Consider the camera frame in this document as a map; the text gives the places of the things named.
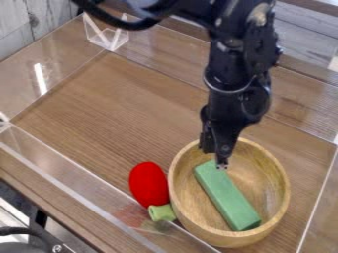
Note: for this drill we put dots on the brown wooden bowl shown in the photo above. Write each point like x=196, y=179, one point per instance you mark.
x=259, y=177

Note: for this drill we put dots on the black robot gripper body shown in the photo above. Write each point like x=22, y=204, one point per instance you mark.
x=235, y=106

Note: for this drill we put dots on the green rectangular block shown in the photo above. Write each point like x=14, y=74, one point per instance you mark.
x=225, y=197

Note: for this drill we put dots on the clear acrylic corner bracket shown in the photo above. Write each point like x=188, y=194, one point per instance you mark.
x=109, y=39

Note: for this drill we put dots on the black stand with cable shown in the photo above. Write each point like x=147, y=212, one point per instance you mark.
x=25, y=236

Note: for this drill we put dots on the red plush radish toy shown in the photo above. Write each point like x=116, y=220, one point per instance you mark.
x=149, y=188

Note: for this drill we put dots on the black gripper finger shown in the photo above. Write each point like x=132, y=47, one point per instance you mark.
x=205, y=138
x=224, y=145

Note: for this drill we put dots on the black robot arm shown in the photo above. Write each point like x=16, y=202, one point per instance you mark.
x=243, y=53

